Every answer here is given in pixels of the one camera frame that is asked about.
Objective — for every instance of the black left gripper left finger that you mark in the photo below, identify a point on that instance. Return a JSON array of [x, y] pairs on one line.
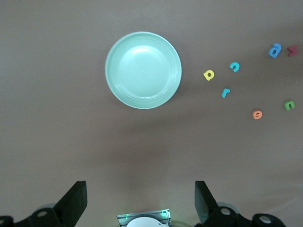
[[68, 210]]

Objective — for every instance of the blue foam letter a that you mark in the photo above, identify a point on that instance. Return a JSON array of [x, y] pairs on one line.
[[278, 50]]

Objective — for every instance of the teal foam letter c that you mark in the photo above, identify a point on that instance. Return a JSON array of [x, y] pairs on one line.
[[237, 66]]

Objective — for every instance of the yellow letter p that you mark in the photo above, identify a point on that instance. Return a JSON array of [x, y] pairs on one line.
[[205, 76]]

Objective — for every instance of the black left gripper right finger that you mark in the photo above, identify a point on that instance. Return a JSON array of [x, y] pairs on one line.
[[213, 215]]

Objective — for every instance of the orange foam letter e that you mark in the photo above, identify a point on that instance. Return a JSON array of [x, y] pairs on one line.
[[254, 116]]

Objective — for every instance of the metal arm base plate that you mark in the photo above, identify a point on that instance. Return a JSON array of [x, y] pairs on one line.
[[123, 216]]

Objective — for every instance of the green plate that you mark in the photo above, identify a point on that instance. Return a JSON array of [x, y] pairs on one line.
[[143, 70]]

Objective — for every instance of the teal foam letter r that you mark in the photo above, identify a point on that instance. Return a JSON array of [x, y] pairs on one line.
[[224, 94]]

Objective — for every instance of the red foam letter m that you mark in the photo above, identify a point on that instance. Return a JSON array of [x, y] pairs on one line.
[[292, 50]]

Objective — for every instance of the green foam letter n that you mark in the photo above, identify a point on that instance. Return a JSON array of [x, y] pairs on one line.
[[289, 103]]

